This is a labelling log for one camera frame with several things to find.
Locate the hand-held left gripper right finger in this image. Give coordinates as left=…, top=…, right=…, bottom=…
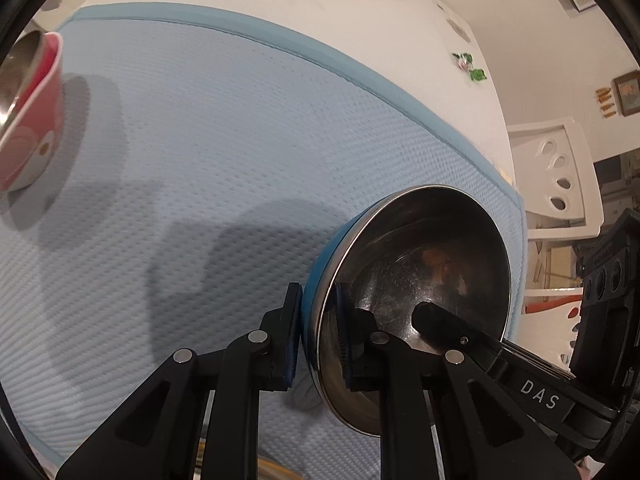
left=334, top=282, right=581, bottom=480

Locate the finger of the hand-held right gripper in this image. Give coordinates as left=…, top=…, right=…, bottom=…
left=411, top=301, right=621, bottom=428

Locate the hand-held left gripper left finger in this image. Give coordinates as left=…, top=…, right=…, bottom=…
left=55, top=282, right=304, bottom=480

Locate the blue steel bowl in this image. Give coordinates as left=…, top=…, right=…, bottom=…
left=301, top=185, right=512, bottom=436

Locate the yellow rimmed round plate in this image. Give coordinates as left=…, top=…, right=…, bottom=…
left=197, top=440, right=287, bottom=480

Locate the white chair with oval holes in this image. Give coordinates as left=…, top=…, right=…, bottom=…
left=507, top=116, right=606, bottom=241

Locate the light blue textured mat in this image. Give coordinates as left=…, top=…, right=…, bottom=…
left=0, top=2, right=526, bottom=471

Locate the pink steel bowl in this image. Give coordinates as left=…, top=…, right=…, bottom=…
left=0, top=31, right=65, bottom=192

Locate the wooden wall ornament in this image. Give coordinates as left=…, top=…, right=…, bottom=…
left=594, top=86, right=617, bottom=121

